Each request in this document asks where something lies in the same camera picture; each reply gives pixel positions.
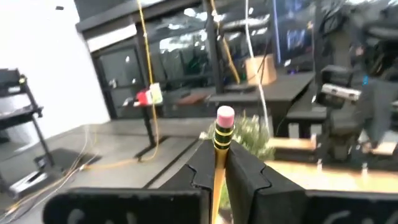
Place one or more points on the black shelf cart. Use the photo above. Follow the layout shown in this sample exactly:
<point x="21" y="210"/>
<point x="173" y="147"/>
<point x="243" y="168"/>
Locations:
<point x="18" y="109"/>

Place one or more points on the yellow pencil pink eraser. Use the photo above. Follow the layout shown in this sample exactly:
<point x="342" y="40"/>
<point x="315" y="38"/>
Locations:
<point x="224" y="124"/>

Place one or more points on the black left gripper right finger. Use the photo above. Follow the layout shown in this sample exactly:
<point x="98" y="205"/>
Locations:
<point x="258" y="199"/>

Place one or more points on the cardboard box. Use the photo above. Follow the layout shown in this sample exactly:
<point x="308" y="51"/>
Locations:
<point x="262" y="70"/>

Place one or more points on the red box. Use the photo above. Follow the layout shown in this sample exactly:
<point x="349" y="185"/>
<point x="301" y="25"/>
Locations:
<point x="143" y="98"/>

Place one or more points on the green box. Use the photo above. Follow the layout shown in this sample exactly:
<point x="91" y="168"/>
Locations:
<point x="156" y="93"/>

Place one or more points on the bushy white-flowered potted plant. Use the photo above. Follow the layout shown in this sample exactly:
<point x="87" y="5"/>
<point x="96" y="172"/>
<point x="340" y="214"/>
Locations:
<point x="252" y="137"/>

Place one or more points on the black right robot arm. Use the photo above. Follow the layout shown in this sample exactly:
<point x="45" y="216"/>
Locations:
<point x="367" y="93"/>

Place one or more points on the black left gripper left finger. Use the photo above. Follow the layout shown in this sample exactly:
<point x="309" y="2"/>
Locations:
<point x="186" y="202"/>

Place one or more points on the black desk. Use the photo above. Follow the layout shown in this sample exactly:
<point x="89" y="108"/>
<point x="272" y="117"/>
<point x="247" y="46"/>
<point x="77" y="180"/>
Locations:
<point x="280" y="93"/>

